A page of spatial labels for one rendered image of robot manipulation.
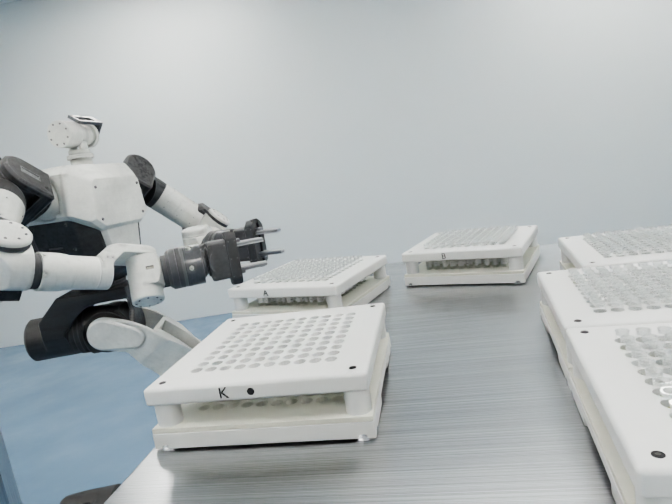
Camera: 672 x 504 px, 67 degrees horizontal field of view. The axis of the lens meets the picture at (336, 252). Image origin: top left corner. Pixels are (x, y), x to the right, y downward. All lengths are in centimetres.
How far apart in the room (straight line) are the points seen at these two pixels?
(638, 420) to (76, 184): 119
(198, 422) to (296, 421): 11
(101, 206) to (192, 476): 90
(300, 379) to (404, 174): 403
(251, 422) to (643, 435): 36
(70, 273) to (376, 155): 366
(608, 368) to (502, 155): 424
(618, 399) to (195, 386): 39
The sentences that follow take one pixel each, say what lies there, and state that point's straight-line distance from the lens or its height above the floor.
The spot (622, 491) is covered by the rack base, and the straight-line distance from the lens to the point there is 43.
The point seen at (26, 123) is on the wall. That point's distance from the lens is 521.
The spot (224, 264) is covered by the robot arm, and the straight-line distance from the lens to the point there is 112.
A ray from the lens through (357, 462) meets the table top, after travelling 51.
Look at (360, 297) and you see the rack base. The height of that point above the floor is 90.
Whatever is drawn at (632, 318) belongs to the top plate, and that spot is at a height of 95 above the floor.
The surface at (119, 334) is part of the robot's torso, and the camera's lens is 142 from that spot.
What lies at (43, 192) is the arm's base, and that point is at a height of 119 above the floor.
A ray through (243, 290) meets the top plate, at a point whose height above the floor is 94.
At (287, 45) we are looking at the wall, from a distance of 458.
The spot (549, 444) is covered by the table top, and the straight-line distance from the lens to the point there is 52.
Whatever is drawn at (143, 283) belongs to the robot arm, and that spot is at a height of 98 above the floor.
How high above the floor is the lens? 115
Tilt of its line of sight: 9 degrees down
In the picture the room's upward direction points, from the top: 9 degrees counter-clockwise
